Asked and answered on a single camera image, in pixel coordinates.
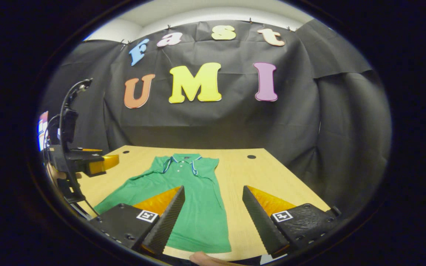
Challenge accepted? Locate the green T-shirt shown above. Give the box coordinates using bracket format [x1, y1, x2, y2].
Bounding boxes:
[94, 153, 232, 254]

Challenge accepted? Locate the black backdrop cloth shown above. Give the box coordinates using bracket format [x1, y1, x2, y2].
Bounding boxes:
[41, 18, 392, 218]

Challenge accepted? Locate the computer monitor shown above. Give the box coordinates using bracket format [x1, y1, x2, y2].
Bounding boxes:
[37, 111, 49, 151]

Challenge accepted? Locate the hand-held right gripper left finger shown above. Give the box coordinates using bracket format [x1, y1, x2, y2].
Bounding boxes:
[88, 185, 186, 255]

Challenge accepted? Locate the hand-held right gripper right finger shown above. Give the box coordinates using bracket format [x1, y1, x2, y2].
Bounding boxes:
[242, 185, 342, 259]

